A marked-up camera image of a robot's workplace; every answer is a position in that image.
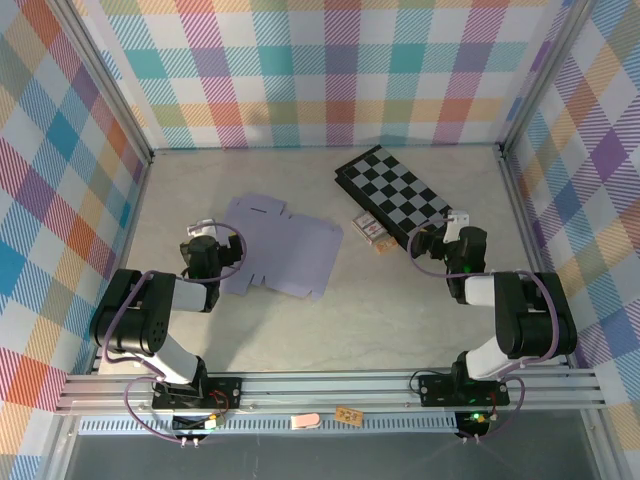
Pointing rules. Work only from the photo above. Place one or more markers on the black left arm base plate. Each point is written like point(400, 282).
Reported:
point(225, 392)

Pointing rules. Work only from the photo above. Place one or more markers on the black and grey chessboard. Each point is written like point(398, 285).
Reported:
point(395, 192)

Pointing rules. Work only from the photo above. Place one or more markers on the pink and white eraser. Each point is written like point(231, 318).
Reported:
point(305, 421)

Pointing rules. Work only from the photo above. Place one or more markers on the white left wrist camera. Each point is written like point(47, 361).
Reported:
point(202, 228)

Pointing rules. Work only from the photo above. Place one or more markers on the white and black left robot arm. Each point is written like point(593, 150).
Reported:
point(165, 345)

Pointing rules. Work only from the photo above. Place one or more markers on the small wooden tag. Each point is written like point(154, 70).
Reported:
point(347, 415)

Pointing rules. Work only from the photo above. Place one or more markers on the black controller board yellow connector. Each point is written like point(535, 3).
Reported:
point(200, 424)

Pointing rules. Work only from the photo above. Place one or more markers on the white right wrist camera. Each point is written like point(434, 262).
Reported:
point(456, 224)

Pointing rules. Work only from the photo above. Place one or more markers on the aluminium mounting rail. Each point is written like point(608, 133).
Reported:
point(325, 387)

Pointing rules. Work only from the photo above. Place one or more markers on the aluminium side rail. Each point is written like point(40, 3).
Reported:
point(125, 265)
point(532, 255)

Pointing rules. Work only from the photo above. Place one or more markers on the aluminium frame post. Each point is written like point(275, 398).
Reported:
point(547, 75)
point(100, 85)

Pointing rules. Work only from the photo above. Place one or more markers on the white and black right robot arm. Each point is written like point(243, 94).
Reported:
point(530, 320)

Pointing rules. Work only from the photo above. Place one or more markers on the purple paper box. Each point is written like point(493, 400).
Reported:
point(295, 250)

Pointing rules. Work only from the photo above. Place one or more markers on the black controller board green light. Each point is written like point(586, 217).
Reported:
point(472, 422)

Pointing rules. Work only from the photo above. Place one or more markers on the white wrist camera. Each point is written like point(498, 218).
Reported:
point(202, 228)
point(456, 224)

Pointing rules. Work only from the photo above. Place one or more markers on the playing card pack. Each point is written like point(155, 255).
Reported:
point(369, 227)

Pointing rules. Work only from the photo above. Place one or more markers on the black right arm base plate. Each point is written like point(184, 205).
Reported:
point(437, 390)

